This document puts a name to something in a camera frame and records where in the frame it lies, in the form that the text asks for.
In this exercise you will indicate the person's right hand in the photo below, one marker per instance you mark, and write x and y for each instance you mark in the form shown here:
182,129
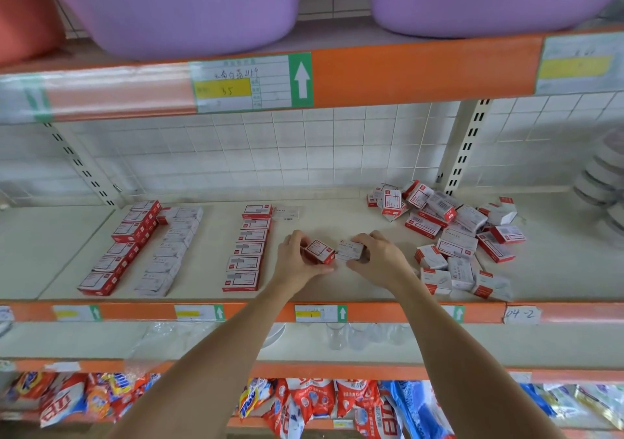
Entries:
382,266

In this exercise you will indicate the person's left hand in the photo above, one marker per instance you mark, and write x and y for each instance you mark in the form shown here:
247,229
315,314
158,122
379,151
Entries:
291,270

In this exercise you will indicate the pile of red white boxes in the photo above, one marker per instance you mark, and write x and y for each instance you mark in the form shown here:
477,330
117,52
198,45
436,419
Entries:
458,244

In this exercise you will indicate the white shelf with orange edges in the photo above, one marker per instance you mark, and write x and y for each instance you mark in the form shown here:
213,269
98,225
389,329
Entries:
58,249

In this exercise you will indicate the person's left forearm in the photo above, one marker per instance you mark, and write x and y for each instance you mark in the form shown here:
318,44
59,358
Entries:
195,366

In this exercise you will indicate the person's right forearm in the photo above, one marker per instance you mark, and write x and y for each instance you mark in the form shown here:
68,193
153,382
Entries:
458,366

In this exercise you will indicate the white perforated shelf upright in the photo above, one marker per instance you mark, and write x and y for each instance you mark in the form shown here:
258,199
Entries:
468,146
80,164

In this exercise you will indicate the small price label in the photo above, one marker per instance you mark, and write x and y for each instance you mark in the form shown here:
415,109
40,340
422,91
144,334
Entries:
76,313
457,313
321,313
199,313

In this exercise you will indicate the cluster of clear glasses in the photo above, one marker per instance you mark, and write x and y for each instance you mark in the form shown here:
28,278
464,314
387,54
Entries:
366,336

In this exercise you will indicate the pile of small colourful packets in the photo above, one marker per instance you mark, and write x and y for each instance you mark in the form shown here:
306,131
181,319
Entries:
312,400

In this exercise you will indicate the white handwritten label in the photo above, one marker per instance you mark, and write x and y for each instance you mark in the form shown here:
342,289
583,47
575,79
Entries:
522,314

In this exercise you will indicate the clear plastic bag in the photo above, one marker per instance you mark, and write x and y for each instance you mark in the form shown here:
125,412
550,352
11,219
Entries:
156,341

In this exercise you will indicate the large label with green arrow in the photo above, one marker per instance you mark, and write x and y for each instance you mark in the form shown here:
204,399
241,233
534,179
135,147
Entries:
24,100
580,63
252,83

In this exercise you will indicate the stacks of wrapped containers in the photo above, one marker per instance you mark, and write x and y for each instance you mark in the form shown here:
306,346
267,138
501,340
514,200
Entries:
600,185

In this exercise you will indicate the orange plastic basin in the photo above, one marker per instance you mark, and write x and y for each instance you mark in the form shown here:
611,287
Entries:
24,10

